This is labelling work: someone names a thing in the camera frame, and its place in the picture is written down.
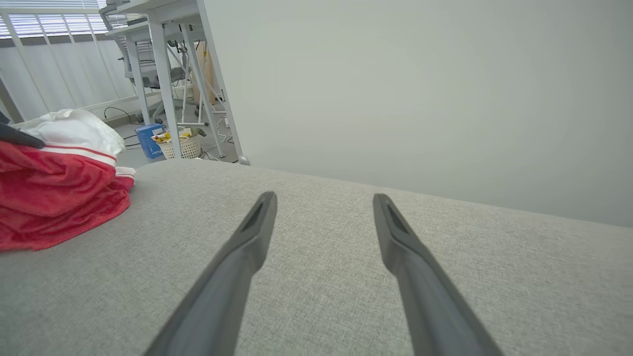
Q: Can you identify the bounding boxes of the black floor cable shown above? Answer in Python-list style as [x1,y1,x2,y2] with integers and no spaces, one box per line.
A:
[103,106,141,149]

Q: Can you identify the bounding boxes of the grey office chair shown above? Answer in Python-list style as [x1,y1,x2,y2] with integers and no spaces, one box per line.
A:
[119,42,186,124]

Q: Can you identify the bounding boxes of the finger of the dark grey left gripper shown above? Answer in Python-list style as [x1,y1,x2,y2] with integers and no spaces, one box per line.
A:
[0,122,45,149]

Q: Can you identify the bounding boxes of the white woven basket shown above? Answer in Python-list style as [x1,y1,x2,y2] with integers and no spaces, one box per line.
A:
[157,133,202,160]

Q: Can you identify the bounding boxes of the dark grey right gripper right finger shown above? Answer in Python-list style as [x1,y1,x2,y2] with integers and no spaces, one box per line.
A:
[373,193,504,356]

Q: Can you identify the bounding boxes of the red and white garment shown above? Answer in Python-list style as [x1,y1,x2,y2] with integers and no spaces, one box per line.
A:
[0,109,136,253]

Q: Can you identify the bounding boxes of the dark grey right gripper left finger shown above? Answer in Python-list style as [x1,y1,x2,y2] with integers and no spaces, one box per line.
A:
[143,191,278,356]

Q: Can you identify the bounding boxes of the blue cardboard box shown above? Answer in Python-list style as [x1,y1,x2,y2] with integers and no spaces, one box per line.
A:
[135,124,166,159]

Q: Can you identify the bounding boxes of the white window blinds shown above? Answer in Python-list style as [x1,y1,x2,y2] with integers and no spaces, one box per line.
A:
[0,0,129,40]

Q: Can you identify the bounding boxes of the white desk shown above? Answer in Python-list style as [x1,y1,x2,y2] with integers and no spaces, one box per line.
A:
[99,0,250,166]

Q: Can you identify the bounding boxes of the yellow items in basket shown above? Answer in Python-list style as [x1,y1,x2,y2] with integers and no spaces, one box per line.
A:
[151,130,191,144]

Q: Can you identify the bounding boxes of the light wooden panel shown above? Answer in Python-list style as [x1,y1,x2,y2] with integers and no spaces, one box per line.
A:
[190,42,218,104]

